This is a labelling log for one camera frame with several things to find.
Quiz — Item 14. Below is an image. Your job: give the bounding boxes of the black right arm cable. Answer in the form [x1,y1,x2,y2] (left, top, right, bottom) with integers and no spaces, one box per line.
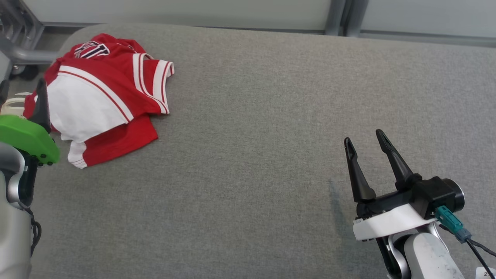
[440,224,496,279]

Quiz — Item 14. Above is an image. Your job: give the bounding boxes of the black caster wheel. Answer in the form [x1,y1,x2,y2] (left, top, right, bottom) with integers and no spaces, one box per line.
[11,64,39,81]

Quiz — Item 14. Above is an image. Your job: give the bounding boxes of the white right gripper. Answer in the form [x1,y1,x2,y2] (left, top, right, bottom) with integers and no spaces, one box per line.
[344,129,439,242]

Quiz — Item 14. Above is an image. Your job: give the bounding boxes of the grey partition post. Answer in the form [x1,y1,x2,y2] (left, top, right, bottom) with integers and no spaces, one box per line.
[346,0,368,38]
[325,0,346,36]

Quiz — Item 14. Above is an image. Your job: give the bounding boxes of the grey fabric sofa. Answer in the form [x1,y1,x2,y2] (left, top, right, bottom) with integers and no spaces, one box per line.
[23,22,496,279]

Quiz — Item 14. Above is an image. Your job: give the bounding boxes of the red shorts with white stripes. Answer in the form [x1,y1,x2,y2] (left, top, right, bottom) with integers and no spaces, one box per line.
[45,33,159,169]

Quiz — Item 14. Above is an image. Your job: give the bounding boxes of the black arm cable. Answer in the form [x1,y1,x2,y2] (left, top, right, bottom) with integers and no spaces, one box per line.
[23,208,42,257]
[440,224,496,279]

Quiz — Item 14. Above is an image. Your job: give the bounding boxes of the red Bulls 23 jersey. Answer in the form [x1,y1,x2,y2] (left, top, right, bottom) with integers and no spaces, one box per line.
[23,52,175,144]

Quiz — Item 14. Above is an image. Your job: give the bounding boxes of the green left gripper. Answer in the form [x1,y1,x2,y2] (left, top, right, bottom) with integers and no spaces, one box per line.
[0,77,60,165]

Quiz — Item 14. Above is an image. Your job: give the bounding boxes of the teal right cable connector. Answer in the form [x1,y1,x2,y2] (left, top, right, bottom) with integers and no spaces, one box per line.
[435,205,472,243]

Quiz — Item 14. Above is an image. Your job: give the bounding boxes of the grey metal frame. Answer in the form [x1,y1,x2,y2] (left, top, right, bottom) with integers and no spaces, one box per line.
[0,0,60,80]

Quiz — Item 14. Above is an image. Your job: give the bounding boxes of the white plastic basket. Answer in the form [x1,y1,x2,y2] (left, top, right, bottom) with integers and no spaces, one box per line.
[0,92,36,117]

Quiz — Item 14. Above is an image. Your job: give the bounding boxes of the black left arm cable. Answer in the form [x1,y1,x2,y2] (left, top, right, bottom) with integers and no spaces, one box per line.
[23,208,42,257]

